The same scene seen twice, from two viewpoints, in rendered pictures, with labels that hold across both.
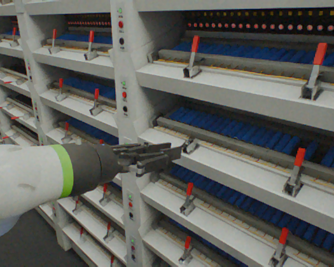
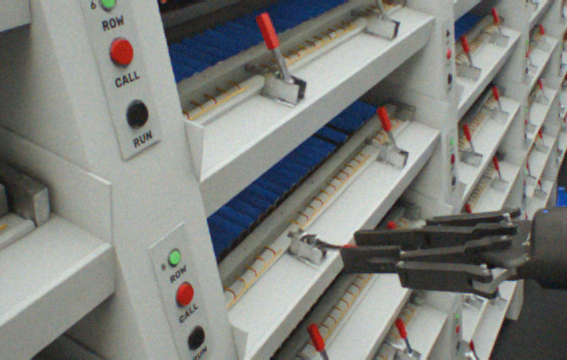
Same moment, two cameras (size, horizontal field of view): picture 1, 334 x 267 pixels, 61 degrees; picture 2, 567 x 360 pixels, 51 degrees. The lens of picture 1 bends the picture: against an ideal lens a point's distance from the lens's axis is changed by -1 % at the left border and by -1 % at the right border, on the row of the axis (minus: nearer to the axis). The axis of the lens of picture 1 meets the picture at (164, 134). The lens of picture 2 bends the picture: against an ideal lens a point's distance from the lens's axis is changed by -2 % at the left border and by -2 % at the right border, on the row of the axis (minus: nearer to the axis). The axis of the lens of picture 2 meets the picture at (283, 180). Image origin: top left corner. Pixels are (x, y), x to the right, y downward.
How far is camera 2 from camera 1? 0.95 m
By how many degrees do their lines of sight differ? 90
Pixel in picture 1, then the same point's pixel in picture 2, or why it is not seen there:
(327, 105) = (406, 33)
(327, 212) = (421, 149)
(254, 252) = (393, 290)
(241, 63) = (293, 42)
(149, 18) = not seen: hidden behind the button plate
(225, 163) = (349, 212)
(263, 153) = (342, 161)
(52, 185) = not seen: outside the picture
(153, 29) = not seen: hidden behind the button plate
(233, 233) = (367, 311)
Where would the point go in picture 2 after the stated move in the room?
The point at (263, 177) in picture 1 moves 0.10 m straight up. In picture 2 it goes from (374, 179) to (368, 113)
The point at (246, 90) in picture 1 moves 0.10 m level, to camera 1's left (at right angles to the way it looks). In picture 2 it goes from (363, 63) to (397, 81)
